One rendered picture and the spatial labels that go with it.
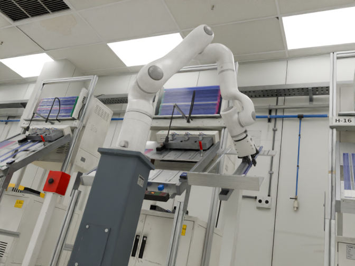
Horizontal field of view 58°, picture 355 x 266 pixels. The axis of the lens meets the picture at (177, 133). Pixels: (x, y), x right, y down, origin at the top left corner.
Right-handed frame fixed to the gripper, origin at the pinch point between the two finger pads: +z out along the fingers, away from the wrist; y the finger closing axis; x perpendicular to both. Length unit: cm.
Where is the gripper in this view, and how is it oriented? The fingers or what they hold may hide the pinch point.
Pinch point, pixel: (251, 162)
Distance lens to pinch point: 170.0
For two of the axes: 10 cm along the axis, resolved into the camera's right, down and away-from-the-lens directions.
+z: 4.4, 8.6, 2.7
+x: -3.6, 4.4, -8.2
